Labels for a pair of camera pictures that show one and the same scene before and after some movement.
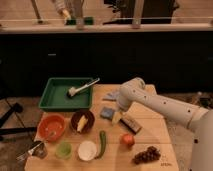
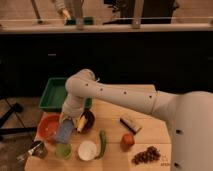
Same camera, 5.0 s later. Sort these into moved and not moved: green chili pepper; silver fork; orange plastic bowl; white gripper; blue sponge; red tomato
Moved: blue sponge; white gripper
Not moved: silver fork; orange plastic bowl; green chili pepper; red tomato
